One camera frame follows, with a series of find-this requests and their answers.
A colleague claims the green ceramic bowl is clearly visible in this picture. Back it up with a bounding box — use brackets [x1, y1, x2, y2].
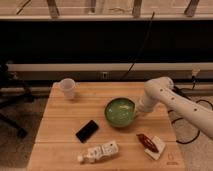
[104, 98, 135, 128]

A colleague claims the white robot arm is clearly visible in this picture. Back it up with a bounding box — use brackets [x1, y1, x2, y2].
[134, 77, 213, 140]

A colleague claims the white plastic measuring cup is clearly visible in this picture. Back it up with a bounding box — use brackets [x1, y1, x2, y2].
[59, 78, 75, 100]

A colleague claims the black smartphone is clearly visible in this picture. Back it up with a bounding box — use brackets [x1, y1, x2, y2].
[76, 120, 99, 143]

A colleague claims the white plastic bottle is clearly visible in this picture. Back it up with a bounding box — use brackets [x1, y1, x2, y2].
[77, 141, 119, 163]

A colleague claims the red chili pepper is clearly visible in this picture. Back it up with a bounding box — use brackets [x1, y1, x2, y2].
[137, 134, 159, 153]

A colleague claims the black office chair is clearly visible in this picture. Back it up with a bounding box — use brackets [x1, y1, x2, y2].
[0, 62, 34, 138]

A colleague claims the white wall outlet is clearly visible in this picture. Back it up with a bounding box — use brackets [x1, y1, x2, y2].
[101, 72, 109, 80]

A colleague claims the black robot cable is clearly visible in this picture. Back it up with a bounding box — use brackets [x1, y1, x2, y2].
[167, 84, 213, 145]

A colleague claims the black hanging cable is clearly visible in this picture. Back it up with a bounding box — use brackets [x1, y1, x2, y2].
[120, 11, 156, 81]

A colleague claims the white wall plug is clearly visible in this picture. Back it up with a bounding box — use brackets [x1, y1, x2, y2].
[192, 68, 200, 77]

